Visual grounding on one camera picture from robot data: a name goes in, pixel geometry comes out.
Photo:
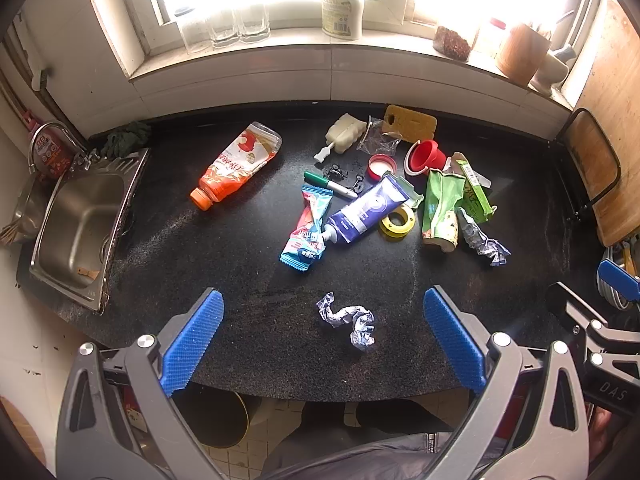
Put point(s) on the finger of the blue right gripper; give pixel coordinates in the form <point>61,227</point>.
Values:
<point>626,284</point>

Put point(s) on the white ceramic mortar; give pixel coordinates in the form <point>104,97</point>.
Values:
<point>553,70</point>

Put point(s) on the red jar lid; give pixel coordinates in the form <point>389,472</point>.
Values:
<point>379,165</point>

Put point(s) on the white foam brush sponge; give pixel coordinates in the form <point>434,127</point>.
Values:
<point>340,136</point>

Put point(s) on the white detergent bottle green cap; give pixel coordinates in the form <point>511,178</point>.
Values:
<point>342,19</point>

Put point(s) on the chrome faucet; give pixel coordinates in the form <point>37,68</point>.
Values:
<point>84,156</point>

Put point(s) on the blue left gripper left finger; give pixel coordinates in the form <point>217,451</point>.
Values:
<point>185,339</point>

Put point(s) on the black metal board rack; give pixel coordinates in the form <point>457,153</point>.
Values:
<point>585,161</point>

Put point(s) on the dark green cloth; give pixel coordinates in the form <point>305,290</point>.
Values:
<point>125,140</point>

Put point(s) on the blue toothpaste tube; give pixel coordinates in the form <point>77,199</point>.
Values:
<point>347,224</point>

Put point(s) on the red detergent bottle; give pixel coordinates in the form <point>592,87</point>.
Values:
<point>47,153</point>

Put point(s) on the clear crushed plastic cup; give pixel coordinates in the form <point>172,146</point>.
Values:
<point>376,140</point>

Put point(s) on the green white marker pen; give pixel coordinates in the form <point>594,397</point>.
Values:
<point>322,182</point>

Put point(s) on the green crushed paper cup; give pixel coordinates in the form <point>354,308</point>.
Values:
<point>440,222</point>

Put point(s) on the orange plastic drink bottle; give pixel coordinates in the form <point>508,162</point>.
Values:
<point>236,164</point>

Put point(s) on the green carton box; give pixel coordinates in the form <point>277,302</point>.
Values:
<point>474,201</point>

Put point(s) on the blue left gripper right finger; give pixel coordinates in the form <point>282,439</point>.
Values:
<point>461,348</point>

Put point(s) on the jar of red beans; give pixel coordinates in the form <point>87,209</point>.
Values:
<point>449,43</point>

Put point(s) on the white blue wrapper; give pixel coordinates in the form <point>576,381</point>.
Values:
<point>360,319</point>

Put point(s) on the silver foil wrapper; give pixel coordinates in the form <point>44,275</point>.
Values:
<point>477,240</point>

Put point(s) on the red collapsible bucket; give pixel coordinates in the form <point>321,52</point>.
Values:
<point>422,157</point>

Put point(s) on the clear drinking glass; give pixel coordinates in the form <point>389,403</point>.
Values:
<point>253,23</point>
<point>222,27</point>

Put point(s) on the wooden cutting board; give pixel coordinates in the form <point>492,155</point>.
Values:
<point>605,79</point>

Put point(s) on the steel mixing bowl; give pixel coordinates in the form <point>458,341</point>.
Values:
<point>29,211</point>

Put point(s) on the stainless steel sink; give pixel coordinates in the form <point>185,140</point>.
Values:
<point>85,215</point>

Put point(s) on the blue snack wrapper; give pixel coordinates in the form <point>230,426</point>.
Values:
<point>306,245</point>

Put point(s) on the yellow brown sponge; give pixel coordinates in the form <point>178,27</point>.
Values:
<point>411,125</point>

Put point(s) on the yellow tape roll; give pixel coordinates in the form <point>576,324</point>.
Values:
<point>399,223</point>

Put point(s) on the black trash bin yellow rim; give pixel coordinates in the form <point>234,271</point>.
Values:
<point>218,418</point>

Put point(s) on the black toy car chassis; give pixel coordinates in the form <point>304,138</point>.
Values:
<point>336,173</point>

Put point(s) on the wooden utensil holder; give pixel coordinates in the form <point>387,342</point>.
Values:
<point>521,54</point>

